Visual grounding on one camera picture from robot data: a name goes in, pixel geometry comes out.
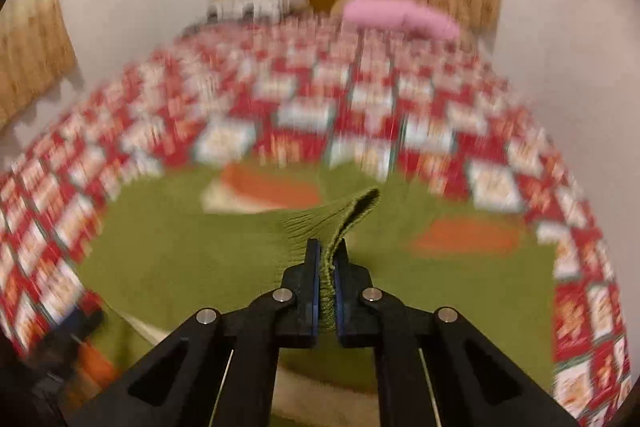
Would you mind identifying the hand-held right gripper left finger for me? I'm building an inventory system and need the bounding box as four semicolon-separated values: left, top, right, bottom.
65;238;321;427

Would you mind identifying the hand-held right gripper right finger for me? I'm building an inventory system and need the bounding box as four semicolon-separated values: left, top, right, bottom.
333;238;581;427

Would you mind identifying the green knit sweater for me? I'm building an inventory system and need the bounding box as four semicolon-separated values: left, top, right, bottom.
75;164;558;427

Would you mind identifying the red printed blanket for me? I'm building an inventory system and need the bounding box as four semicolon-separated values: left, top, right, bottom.
0;14;633;427

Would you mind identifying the pink pillow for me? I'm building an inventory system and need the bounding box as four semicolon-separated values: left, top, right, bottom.
342;0;463;42

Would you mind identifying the grey patterned pillow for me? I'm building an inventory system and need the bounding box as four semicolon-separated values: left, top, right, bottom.
205;0;311;24

